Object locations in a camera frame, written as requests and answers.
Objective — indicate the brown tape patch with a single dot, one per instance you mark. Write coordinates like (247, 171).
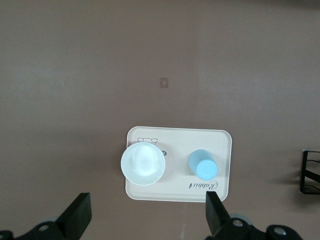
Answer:
(164, 82)

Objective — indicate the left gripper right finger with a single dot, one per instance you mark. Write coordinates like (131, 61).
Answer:
(216, 215)

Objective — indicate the light blue plastic cup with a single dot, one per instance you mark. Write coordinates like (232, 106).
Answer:
(203, 166)

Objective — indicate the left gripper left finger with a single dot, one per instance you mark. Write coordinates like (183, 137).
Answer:
(75, 217)

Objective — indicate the white bowl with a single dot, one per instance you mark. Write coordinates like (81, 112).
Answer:
(143, 163)

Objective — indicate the beige rabbit print tray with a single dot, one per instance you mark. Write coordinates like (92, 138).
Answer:
(177, 142)

